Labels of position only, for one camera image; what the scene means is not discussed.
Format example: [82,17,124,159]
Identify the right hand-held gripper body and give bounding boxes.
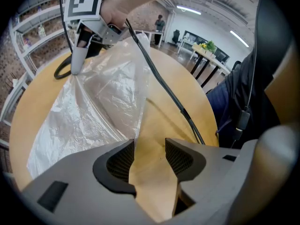
[63,0,124,46]

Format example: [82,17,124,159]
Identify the long ceiling light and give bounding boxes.
[229,30,249,48]
[176,5,202,15]

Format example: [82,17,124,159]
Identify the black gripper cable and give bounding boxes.
[125,18,206,145]

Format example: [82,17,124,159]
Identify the person's right hand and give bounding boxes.
[99,0,130,31]

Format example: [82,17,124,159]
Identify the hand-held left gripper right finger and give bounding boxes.
[165,137,261,225]

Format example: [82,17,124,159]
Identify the small light round table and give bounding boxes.
[191,43,232,89]

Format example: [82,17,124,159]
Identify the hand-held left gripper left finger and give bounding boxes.
[21,138,155,225]

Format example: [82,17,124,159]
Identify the white square table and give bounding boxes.
[0,73,32,126]

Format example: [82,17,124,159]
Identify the clear plastic bag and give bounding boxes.
[26,30,151,179]

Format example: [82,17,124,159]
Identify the green potted plant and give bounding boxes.
[198,40,217,55]

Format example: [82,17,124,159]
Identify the white shelf unit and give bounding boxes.
[9,0,71,79]

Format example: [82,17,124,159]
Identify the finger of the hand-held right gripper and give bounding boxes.
[70,23,95,76]

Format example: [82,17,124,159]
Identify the person's dark blue trousers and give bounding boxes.
[206,82,232,135]

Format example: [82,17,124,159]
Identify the black cable with adapter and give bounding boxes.
[234,0,261,147]

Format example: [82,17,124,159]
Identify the person in dark clothes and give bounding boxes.
[225,0,293,150]

